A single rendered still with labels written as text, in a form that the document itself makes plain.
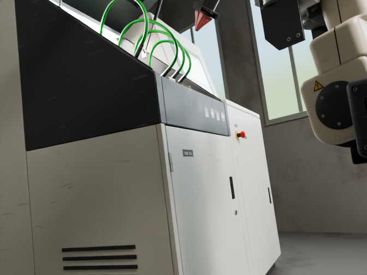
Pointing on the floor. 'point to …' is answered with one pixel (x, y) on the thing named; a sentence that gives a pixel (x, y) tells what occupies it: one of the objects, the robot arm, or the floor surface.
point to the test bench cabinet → (106, 206)
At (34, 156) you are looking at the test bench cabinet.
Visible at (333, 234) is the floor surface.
